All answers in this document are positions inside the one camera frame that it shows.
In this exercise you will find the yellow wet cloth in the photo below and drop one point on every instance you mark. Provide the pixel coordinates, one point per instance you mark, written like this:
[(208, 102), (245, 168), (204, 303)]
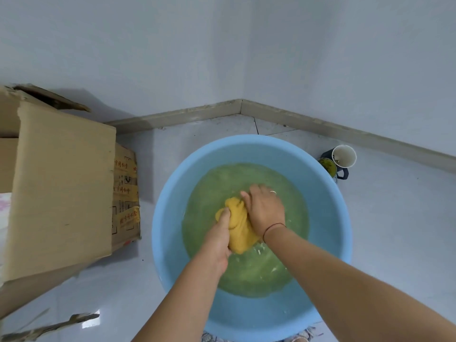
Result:
[(239, 231)]

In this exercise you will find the person's patterned clothing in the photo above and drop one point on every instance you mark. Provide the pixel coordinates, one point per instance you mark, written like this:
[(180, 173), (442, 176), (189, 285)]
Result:
[(302, 334)]

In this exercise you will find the grey baseboard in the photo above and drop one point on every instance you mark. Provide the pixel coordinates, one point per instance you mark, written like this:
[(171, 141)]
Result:
[(320, 128)]

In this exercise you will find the blue plastic wash basin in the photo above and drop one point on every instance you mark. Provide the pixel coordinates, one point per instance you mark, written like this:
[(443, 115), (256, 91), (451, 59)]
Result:
[(320, 224)]

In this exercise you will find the person's left forearm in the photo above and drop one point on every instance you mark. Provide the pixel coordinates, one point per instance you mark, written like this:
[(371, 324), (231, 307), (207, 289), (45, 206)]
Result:
[(185, 302)]

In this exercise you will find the person's right forearm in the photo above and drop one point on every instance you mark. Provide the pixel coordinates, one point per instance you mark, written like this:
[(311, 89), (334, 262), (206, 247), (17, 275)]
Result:
[(342, 292)]

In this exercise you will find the person's left fingers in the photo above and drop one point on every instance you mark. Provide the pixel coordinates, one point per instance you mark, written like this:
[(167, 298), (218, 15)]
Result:
[(223, 217)]

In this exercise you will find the person's right hand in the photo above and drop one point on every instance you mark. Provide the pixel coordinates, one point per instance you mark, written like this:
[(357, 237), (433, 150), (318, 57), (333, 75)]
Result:
[(265, 213)]

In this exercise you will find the brown cardboard box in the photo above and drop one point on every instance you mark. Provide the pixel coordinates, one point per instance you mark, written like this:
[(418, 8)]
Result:
[(60, 188)]

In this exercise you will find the green-topped dark container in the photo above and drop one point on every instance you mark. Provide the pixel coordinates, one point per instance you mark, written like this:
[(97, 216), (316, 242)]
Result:
[(327, 166)]

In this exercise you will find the person's right thumb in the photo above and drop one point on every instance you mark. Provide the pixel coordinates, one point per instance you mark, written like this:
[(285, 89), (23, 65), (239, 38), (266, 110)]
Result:
[(245, 202)]

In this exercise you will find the white and pink fabric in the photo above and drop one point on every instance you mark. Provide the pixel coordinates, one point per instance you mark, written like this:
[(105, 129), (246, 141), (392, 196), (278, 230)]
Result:
[(4, 217)]

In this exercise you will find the greenish soapy water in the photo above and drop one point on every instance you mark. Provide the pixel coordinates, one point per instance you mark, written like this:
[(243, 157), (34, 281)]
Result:
[(213, 185)]

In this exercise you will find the person's left hand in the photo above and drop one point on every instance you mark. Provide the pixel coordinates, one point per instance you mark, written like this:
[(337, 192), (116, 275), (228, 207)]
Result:
[(215, 245)]

